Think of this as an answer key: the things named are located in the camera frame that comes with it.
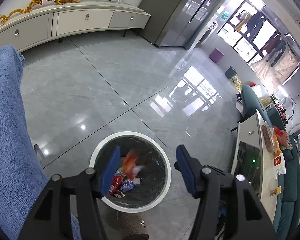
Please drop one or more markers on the black device with green light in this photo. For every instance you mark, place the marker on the black device with green light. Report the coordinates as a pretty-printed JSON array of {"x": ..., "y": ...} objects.
[{"x": 247, "y": 162}]

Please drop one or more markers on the blue fleece blanket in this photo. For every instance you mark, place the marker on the blue fleece blanket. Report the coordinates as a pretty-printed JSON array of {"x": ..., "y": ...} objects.
[{"x": 7, "y": 130}]

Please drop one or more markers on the white washing machine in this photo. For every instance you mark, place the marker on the white washing machine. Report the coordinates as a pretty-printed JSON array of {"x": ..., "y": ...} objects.
[{"x": 207, "y": 33}]

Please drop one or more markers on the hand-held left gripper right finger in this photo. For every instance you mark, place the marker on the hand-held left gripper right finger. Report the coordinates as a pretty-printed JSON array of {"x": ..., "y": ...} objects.
[{"x": 187, "y": 172}]

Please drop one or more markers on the purple plastic bag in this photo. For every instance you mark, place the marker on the purple plastic bag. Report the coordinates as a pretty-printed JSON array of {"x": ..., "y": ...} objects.
[{"x": 127, "y": 186}]

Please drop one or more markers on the purple stool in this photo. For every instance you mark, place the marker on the purple stool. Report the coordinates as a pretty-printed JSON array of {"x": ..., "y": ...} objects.
[{"x": 216, "y": 55}]

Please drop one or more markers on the teal sofa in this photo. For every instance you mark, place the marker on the teal sofa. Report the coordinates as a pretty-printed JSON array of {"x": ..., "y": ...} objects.
[{"x": 290, "y": 192}]

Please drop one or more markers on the hanging clothes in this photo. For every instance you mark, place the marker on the hanging clothes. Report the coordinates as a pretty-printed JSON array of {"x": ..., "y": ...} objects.
[{"x": 257, "y": 25}]

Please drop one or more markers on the brown plush slipper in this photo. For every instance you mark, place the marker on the brown plush slipper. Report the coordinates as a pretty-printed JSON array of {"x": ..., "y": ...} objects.
[{"x": 130, "y": 223}]

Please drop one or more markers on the clear pack of snacks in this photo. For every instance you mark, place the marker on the clear pack of snacks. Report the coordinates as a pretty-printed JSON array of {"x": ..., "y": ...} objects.
[{"x": 268, "y": 136}]

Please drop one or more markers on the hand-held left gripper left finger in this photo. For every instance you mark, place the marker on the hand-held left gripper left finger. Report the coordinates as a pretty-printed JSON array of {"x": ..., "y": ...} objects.
[{"x": 111, "y": 170}]

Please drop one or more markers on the pink and white wrapper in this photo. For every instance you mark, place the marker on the pink and white wrapper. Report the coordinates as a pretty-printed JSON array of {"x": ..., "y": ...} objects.
[{"x": 130, "y": 162}]

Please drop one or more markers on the white television cabinet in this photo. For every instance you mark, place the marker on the white television cabinet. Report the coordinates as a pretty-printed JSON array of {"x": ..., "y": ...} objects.
[{"x": 82, "y": 22}]

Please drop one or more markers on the grey refrigerator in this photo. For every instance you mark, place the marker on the grey refrigerator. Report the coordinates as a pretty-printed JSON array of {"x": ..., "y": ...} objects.
[{"x": 170, "y": 17}]

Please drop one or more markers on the white trash bin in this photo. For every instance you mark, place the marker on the white trash bin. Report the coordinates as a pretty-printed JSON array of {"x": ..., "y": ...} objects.
[{"x": 132, "y": 135}]

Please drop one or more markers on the white coffee table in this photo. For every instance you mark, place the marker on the white coffee table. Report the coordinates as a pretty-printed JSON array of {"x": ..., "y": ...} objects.
[{"x": 267, "y": 175}]

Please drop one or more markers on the beige drying cloth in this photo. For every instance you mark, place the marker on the beige drying cloth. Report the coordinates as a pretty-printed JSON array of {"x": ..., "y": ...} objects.
[{"x": 275, "y": 72}]

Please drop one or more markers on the golden dragon figurine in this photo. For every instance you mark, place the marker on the golden dragon figurine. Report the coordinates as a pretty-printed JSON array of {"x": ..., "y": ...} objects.
[{"x": 15, "y": 12}]

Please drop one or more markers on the silver printed wrapper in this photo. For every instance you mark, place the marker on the silver printed wrapper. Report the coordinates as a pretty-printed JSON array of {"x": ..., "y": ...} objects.
[{"x": 120, "y": 172}]

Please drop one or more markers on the large red snack bag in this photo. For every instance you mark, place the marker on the large red snack bag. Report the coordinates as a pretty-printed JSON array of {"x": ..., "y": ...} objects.
[{"x": 116, "y": 183}]

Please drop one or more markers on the green storage bin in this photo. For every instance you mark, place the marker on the green storage bin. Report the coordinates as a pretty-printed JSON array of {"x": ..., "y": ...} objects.
[{"x": 230, "y": 72}]

